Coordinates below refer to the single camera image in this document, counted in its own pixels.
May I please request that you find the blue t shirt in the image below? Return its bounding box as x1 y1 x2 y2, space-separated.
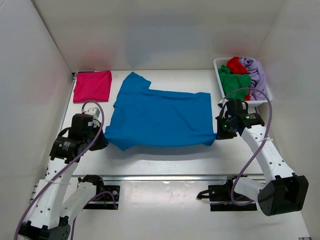
104 72 216 151

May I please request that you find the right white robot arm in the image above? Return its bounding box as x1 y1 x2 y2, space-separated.
196 99 309 216

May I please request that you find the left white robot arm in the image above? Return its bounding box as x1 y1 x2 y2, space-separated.
14 108 108 240

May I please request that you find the green t shirt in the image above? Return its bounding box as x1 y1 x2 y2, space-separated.
218 64 252 101

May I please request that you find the folded pink t shirt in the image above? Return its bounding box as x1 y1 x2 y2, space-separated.
73 70 112 104

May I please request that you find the lavender t shirt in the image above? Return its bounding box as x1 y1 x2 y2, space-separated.
239 57 267 101

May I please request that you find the red t shirt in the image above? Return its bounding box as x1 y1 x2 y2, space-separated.
225 56 252 94

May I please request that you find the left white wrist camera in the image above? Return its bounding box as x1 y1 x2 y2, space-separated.
81 107 101 120

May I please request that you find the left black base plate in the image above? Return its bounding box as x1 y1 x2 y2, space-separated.
84 180 121 211

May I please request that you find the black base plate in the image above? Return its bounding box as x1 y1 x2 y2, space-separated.
84 180 121 211
196 183 258 212

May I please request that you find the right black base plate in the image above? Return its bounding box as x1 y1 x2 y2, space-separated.
196 183 258 212

